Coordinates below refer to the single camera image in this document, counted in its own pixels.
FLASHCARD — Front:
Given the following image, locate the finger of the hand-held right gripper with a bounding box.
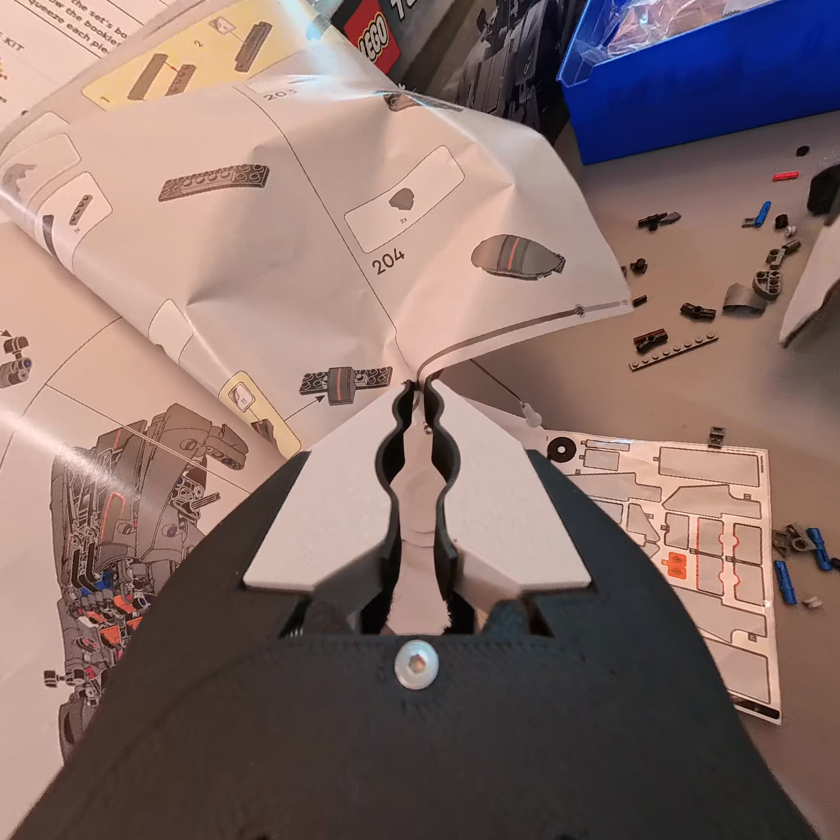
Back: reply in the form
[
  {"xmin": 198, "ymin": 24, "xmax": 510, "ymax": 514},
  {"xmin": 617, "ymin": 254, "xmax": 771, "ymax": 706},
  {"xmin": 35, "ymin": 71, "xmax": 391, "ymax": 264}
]
[{"xmin": 779, "ymin": 218, "xmax": 840, "ymax": 349}]

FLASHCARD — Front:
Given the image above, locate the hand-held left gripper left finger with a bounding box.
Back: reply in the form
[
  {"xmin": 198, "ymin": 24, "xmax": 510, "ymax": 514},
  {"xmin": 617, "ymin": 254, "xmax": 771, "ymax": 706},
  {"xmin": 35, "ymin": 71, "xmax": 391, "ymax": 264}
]
[{"xmin": 241, "ymin": 381, "xmax": 417, "ymax": 634}]

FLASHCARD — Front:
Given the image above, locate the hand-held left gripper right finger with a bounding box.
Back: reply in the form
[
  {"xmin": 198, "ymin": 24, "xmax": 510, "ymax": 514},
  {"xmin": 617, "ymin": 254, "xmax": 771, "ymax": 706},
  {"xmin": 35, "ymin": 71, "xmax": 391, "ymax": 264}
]
[{"xmin": 424, "ymin": 378, "xmax": 595, "ymax": 634}]

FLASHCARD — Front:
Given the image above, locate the lego sticker sheet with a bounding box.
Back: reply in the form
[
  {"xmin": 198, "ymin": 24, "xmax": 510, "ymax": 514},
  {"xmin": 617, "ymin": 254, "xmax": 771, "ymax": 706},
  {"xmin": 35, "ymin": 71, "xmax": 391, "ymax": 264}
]
[{"xmin": 543, "ymin": 430, "xmax": 783, "ymax": 726}]

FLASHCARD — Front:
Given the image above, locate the lego instruction booklet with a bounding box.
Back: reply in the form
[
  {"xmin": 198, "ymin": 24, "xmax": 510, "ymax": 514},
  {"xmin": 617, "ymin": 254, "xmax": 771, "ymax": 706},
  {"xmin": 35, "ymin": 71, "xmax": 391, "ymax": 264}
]
[{"xmin": 0, "ymin": 0, "xmax": 634, "ymax": 772}]

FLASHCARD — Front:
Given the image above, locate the grey curved lego slope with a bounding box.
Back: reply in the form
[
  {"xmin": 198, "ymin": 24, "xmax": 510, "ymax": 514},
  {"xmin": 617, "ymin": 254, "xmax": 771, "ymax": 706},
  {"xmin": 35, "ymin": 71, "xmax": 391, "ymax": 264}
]
[{"xmin": 722, "ymin": 283, "xmax": 765, "ymax": 316}]

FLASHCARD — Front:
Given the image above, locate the long light grey lego plate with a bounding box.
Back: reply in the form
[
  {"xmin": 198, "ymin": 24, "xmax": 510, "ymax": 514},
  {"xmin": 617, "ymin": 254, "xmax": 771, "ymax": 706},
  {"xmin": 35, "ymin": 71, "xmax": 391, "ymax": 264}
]
[{"xmin": 628, "ymin": 335, "xmax": 719, "ymax": 371}]

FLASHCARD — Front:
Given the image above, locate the black lego box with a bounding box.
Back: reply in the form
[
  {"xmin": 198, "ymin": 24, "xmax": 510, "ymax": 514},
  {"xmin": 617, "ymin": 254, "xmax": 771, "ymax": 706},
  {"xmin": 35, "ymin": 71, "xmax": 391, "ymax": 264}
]
[{"xmin": 328, "ymin": 0, "xmax": 588, "ymax": 144}]

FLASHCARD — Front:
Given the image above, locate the blue mat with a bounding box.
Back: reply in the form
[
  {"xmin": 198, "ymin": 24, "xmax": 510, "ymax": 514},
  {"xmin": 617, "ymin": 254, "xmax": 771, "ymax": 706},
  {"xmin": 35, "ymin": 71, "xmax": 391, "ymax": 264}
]
[{"xmin": 556, "ymin": 0, "xmax": 840, "ymax": 165}]

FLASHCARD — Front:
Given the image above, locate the clear plastic bag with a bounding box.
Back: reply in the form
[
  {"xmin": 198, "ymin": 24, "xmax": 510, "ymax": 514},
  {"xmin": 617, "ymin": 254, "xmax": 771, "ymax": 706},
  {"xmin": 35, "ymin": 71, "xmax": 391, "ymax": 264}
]
[{"xmin": 607, "ymin": 0, "xmax": 778, "ymax": 63}]

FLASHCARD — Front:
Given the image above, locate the thin metal wire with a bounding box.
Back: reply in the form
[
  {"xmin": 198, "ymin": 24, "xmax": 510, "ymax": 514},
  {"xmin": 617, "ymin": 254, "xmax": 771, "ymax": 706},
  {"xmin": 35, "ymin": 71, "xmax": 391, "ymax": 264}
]
[{"xmin": 469, "ymin": 360, "xmax": 542, "ymax": 427}]

